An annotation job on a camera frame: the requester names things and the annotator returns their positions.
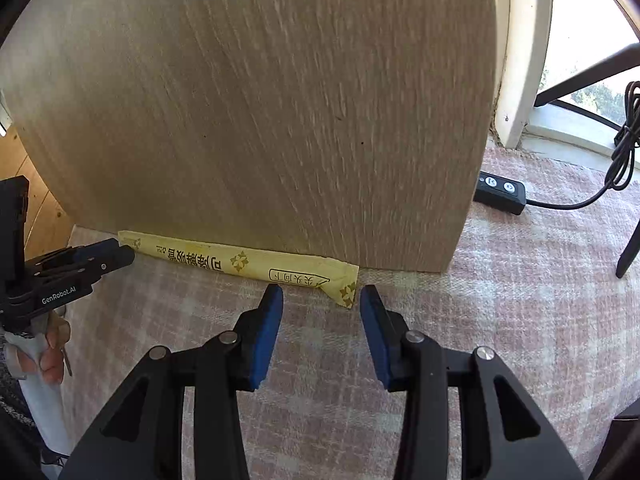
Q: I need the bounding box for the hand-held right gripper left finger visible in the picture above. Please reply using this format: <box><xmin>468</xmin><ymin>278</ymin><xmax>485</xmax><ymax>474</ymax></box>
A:
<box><xmin>60</xmin><ymin>284</ymin><xmax>284</xmax><ymax>480</ymax></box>

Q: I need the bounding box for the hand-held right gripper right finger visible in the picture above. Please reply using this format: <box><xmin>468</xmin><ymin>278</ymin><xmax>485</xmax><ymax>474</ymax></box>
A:
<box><xmin>360</xmin><ymin>285</ymin><xmax>586</xmax><ymax>480</ymax></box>

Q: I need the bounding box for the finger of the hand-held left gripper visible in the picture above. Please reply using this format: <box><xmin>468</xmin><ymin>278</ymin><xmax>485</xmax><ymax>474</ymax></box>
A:
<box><xmin>37</xmin><ymin>239</ymin><xmax>123</xmax><ymax>268</ymax></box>
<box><xmin>30</xmin><ymin>247</ymin><xmax>136</xmax><ymax>291</ymax></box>

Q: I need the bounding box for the yellow paper chopstick wrapper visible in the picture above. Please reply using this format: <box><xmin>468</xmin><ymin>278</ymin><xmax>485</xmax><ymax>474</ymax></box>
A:
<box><xmin>117</xmin><ymin>230</ymin><xmax>360</xmax><ymax>309</ymax></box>

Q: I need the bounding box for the black storage box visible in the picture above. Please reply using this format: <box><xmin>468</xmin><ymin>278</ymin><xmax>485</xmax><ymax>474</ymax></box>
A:
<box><xmin>610</xmin><ymin>402</ymin><xmax>640</xmax><ymax>480</ymax></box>

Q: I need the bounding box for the person's left hand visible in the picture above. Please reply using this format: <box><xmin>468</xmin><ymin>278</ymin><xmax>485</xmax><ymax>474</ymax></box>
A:
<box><xmin>5</xmin><ymin>310</ymin><xmax>72</xmax><ymax>386</ymax></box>

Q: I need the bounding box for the pine wooden panel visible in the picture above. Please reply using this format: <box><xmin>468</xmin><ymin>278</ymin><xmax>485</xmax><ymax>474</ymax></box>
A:
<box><xmin>0</xmin><ymin>125</ymin><xmax>76</xmax><ymax>261</ymax></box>

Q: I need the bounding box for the pink checked tablecloth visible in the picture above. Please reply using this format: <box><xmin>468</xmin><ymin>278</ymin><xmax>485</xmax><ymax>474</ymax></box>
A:
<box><xmin>50</xmin><ymin>145</ymin><xmax>640</xmax><ymax>480</ymax></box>

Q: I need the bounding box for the black inline remote control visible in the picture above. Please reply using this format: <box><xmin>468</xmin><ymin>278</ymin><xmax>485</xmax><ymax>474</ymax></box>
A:
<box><xmin>474</xmin><ymin>171</ymin><xmax>528</xmax><ymax>216</ymax></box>

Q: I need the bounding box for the light wooden board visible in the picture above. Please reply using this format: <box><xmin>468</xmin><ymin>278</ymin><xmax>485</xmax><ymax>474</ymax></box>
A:
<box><xmin>0</xmin><ymin>0</ymin><xmax>501</xmax><ymax>273</ymax></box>

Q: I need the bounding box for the black cable with remote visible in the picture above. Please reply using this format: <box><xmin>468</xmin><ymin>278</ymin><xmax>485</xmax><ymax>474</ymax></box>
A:
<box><xmin>525</xmin><ymin>80</ymin><xmax>640</xmax><ymax>211</ymax></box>

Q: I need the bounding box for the white window frame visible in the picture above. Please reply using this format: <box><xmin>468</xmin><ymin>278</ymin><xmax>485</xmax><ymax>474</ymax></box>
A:
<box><xmin>490</xmin><ymin>0</ymin><xmax>640</xmax><ymax>161</ymax></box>

